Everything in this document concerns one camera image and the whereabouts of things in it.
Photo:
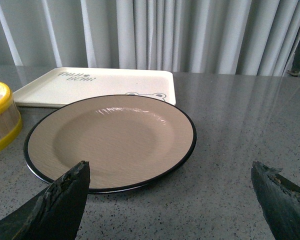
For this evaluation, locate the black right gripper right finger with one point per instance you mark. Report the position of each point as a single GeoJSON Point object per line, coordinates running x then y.
{"type": "Point", "coordinates": [279, 199]}

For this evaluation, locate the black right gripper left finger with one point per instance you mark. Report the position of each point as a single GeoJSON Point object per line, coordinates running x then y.
{"type": "Point", "coordinates": [53, 214]}

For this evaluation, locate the tan plate black rim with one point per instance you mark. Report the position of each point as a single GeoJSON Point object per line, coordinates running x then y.
{"type": "Point", "coordinates": [130, 141]}

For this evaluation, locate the cream bear serving tray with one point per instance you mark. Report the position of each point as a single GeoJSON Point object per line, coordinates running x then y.
{"type": "Point", "coordinates": [64, 85]}

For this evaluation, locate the yellow rimmed bamboo steamer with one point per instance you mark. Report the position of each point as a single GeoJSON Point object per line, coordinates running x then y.
{"type": "Point", "coordinates": [10, 118]}

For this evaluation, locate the grey pleated curtain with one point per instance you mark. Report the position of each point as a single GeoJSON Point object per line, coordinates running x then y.
{"type": "Point", "coordinates": [244, 37]}

